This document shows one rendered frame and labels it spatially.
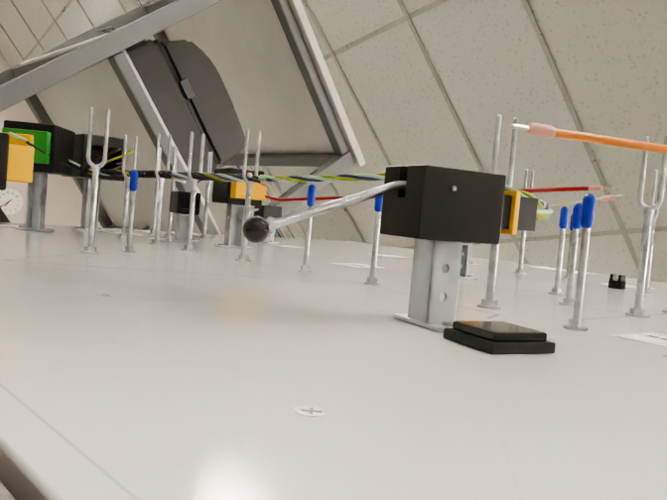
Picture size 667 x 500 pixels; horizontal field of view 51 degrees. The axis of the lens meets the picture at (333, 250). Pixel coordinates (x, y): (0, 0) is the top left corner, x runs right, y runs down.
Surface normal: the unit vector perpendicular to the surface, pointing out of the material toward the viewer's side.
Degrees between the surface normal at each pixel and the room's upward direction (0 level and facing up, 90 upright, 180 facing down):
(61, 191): 90
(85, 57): 90
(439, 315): 101
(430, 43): 180
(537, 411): 54
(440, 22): 180
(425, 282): 142
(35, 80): 90
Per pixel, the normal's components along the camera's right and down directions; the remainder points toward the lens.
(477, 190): 0.44, 0.08
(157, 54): 0.66, 0.12
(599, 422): 0.09, -0.99
